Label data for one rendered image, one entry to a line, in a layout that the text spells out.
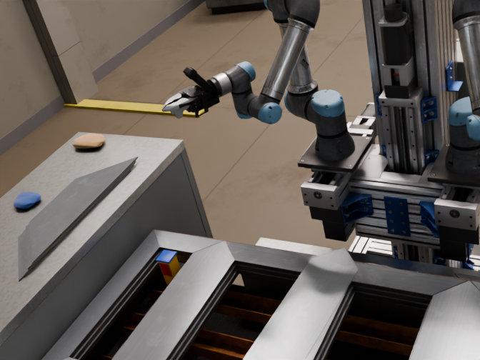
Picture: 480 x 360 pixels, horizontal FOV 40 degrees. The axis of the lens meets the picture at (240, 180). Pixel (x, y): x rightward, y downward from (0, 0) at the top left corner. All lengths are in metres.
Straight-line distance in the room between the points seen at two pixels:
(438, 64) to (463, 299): 0.80
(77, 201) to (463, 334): 1.48
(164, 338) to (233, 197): 2.17
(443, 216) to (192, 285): 0.89
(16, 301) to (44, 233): 0.32
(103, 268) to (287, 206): 1.79
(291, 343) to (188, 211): 1.05
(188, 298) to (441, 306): 0.83
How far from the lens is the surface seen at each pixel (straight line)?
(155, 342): 2.20
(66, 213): 2.58
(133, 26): 7.02
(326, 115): 2.39
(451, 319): 2.07
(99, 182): 2.68
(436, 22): 2.32
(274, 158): 4.54
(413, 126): 2.41
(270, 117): 2.21
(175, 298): 2.32
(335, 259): 2.29
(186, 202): 2.89
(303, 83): 2.47
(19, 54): 5.98
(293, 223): 3.91
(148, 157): 2.78
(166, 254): 2.48
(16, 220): 2.72
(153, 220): 2.71
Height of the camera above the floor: 2.38
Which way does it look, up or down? 33 degrees down
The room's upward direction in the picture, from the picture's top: 15 degrees counter-clockwise
